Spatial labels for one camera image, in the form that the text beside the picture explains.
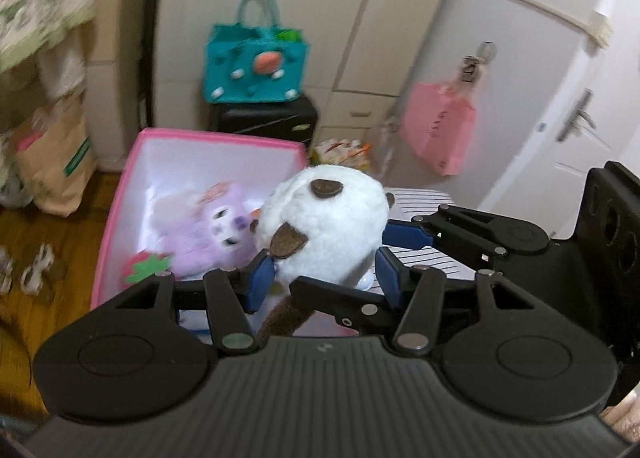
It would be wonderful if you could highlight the cream fleece pajamas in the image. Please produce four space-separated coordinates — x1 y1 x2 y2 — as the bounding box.
1 0 96 102

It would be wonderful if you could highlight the teal felt handbag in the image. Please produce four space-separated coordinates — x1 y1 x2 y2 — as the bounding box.
202 0 309 104

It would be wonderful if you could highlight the brown paper bag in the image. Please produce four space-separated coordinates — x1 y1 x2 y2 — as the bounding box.
10 93 96 217

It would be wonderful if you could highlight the pink paper bag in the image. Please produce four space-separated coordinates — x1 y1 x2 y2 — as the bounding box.
399 84 476 177

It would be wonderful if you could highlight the pink storage box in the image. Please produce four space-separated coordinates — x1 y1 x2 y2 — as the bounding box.
90 128 307 309

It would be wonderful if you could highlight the white panda plush toy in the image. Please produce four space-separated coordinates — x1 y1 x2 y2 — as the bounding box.
249 163 397 344

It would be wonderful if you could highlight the colourful gift bag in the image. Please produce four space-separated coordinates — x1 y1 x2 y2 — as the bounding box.
310 139 371 172

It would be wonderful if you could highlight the red strawberry plush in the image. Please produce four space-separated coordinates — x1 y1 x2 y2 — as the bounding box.
122 250 171 287

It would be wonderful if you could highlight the white door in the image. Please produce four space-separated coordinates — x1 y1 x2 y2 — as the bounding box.
480 0 639 238

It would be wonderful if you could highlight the striped pink bed sheet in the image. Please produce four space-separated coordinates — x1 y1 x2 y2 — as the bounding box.
383 187 474 281

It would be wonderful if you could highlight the black suitcase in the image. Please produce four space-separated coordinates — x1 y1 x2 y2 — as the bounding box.
208 94 319 149

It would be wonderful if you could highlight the purple plush toy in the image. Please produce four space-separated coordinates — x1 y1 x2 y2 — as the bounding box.
151 182 257 278

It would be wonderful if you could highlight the blue wet wipes pack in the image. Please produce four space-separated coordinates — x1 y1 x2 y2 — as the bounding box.
179 310 212 344

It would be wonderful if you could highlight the cream drawer cabinet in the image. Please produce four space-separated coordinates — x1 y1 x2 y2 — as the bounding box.
151 0 442 139

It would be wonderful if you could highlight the silver door handle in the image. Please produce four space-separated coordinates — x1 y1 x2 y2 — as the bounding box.
555 88 597 143

